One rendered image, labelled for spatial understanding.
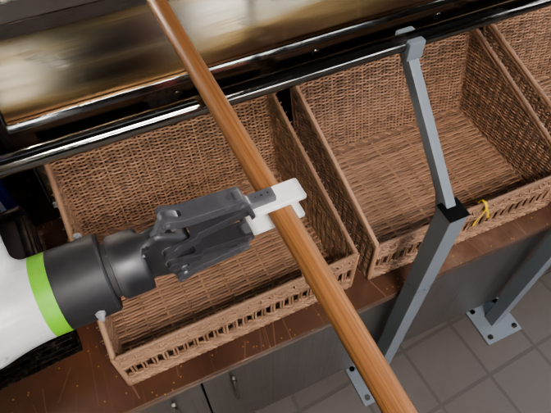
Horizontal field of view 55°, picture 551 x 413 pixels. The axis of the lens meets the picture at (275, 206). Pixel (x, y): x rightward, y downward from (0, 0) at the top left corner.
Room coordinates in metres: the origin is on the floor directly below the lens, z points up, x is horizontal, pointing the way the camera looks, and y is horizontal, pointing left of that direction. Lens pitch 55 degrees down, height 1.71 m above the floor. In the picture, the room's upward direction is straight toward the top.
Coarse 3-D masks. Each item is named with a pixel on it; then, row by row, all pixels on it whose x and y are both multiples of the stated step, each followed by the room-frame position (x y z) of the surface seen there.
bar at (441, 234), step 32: (512, 0) 0.83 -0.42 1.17; (544, 0) 0.84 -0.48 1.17; (416, 32) 0.74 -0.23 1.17; (448, 32) 0.75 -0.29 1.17; (320, 64) 0.66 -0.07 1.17; (352, 64) 0.67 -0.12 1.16; (416, 64) 0.71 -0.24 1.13; (256, 96) 0.60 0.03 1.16; (416, 96) 0.67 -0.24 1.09; (96, 128) 0.52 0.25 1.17; (128, 128) 0.52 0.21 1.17; (160, 128) 0.54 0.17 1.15; (0, 160) 0.46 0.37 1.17; (32, 160) 0.47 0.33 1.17; (448, 192) 0.56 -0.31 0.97; (448, 224) 0.51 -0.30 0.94; (416, 256) 0.54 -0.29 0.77; (544, 256) 0.72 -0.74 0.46; (416, 288) 0.51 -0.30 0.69; (512, 288) 0.73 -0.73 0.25; (480, 320) 0.73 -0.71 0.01; (512, 320) 0.73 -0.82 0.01; (384, 352) 0.52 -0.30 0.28
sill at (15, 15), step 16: (0, 0) 0.82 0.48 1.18; (16, 0) 0.82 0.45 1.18; (32, 0) 0.83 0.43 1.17; (48, 0) 0.84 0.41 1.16; (64, 0) 0.85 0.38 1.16; (80, 0) 0.86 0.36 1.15; (96, 0) 0.88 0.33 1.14; (0, 16) 0.81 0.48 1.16; (16, 16) 0.82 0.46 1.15; (32, 16) 0.83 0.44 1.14
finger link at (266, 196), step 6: (234, 192) 0.35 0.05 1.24; (240, 192) 0.36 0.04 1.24; (258, 192) 0.37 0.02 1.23; (264, 192) 0.37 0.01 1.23; (270, 192) 0.37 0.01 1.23; (234, 198) 0.35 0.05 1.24; (246, 198) 0.36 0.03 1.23; (252, 198) 0.36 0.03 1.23; (258, 198) 0.36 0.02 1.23; (264, 198) 0.36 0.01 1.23; (270, 198) 0.36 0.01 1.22; (252, 204) 0.35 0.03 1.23; (258, 204) 0.35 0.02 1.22; (264, 204) 0.36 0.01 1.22
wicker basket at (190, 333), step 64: (192, 128) 0.88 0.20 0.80; (256, 128) 0.94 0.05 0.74; (64, 192) 0.73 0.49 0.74; (128, 192) 0.77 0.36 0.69; (192, 192) 0.82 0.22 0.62; (320, 192) 0.72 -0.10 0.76; (256, 256) 0.65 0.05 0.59; (128, 320) 0.48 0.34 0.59; (192, 320) 0.48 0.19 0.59; (256, 320) 0.46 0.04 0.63; (128, 384) 0.34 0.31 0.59
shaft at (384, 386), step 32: (160, 0) 0.77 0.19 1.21; (192, 64) 0.62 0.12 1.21; (224, 96) 0.55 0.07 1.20; (224, 128) 0.49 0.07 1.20; (256, 160) 0.43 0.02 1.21; (288, 224) 0.34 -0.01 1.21; (320, 256) 0.29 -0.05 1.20; (320, 288) 0.25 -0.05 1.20; (352, 320) 0.22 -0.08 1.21; (352, 352) 0.19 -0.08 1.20; (384, 384) 0.15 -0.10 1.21
